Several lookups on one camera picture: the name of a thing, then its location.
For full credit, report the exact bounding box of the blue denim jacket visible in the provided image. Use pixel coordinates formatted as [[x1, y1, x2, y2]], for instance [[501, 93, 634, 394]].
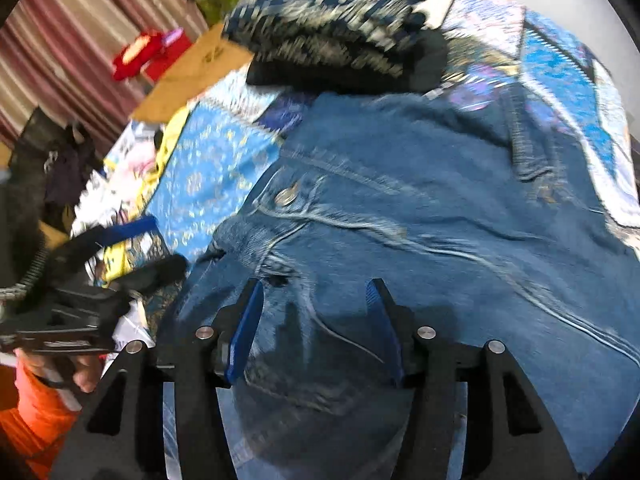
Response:
[[172, 84, 639, 479]]

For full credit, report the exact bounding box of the left hand orange sleeve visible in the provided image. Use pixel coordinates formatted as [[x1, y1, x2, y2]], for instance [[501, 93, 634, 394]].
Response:
[[14, 349, 103, 393]]

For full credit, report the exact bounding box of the red flower plush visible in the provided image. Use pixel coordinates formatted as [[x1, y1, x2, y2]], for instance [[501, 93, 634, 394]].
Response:
[[112, 30, 163, 81]]

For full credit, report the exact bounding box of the striped red curtain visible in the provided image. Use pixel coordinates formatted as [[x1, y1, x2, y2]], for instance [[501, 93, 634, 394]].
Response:
[[1, 0, 208, 153]]

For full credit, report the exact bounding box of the wooden lap desk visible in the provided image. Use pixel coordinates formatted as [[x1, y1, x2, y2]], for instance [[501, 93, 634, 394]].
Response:
[[130, 23, 254, 124]]

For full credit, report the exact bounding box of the black folded garment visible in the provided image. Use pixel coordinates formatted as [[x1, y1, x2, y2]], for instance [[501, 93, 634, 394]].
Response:
[[246, 29, 449, 96]]

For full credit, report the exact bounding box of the blue patchwork bedspread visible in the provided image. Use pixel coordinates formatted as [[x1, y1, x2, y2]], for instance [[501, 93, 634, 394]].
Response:
[[86, 0, 639, 285]]

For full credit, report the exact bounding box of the navy patterned folded cloth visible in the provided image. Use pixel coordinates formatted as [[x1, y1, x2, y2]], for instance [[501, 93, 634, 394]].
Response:
[[222, 0, 427, 76]]

